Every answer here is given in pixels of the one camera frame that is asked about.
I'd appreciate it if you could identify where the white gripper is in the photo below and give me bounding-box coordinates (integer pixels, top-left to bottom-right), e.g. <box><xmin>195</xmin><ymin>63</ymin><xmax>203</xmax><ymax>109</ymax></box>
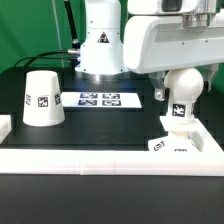
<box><xmin>123</xmin><ymin>0</ymin><xmax>224</xmax><ymax>101</ymax></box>

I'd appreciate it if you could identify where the white lamp bulb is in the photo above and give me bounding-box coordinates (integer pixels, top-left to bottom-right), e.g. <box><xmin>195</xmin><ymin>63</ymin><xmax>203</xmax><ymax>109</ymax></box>
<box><xmin>164</xmin><ymin>68</ymin><xmax>204</xmax><ymax>124</ymax></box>

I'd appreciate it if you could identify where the white lamp base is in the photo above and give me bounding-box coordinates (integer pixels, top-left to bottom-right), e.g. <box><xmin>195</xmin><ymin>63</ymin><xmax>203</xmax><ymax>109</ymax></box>
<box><xmin>147</xmin><ymin>115</ymin><xmax>205</xmax><ymax>153</ymax></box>

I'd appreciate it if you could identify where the white lamp shade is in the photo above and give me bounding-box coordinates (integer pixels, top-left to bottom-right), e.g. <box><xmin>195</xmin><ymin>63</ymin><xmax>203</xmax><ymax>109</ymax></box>
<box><xmin>23</xmin><ymin>70</ymin><xmax>65</xmax><ymax>127</ymax></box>

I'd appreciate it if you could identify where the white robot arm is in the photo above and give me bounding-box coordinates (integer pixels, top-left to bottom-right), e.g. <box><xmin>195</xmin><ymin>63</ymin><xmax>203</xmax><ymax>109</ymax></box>
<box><xmin>76</xmin><ymin>0</ymin><xmax>224</xmax><ymax>101</ymax></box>

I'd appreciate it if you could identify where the white marker sheet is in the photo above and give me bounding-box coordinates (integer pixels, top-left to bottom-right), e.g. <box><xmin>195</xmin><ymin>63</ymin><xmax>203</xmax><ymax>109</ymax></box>
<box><xmin>61</xmin><ymin>92</ymin><xmax>141</xmax><ymax>108</ymax></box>

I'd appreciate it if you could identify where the green backdrop curtain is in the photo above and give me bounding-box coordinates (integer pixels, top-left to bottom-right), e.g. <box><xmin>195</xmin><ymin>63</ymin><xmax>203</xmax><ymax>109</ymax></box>
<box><xmin>0</xmin><ymin>0</ymin><xmax>224</xmax><ymax>91</ymax></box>

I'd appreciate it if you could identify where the white table border frame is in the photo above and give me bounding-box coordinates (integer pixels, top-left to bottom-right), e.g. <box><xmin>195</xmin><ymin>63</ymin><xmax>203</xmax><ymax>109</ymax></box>
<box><xmin>0</xmin><ymin>115</ymin><xmax>224</xmax><ymax>176</ymax></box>

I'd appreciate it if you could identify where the black cable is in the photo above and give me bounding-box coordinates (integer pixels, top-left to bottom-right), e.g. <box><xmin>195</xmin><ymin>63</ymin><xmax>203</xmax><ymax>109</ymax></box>
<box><xmin>13</xmin><ymin>49</ymin><xmax>82</xmax><ymax>68</ymax></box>

